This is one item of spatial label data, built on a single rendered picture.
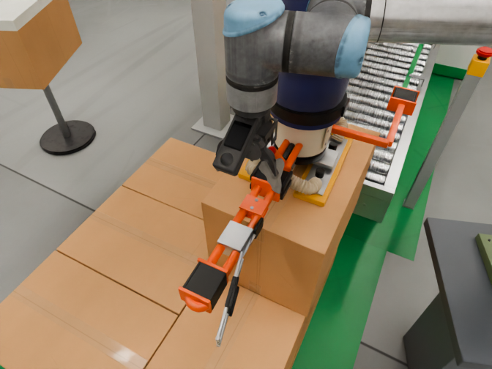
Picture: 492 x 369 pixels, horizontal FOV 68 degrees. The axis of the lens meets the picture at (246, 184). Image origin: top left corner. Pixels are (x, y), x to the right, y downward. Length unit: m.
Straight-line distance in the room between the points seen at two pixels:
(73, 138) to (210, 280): 2.41
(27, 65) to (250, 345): 1.90
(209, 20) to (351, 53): 1.94
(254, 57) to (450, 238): 1.06
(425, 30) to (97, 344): 1.27
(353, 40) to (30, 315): 1.36
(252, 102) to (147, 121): 2.50
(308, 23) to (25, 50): 1.99
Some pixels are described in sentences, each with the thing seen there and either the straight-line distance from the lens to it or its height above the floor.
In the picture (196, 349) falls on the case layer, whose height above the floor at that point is 0.54.
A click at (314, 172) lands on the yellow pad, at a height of 0.97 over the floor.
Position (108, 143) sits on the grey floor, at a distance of 2.96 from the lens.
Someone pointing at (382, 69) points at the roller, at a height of 0.53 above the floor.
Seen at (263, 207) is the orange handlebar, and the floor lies 1.09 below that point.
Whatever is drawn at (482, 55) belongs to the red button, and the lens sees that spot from 1.96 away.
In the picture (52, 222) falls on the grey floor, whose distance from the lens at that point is 2.55.
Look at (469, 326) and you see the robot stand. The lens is 1.29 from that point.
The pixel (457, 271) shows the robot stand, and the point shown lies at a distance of 1.38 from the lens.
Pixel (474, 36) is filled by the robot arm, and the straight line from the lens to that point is 0.75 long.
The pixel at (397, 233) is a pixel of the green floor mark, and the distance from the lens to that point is 2.38.
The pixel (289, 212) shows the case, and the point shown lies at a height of 0.94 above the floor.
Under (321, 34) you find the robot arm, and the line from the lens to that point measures 0.57.
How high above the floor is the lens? 1.79
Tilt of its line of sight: 47 degrees down
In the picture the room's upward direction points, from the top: straight up
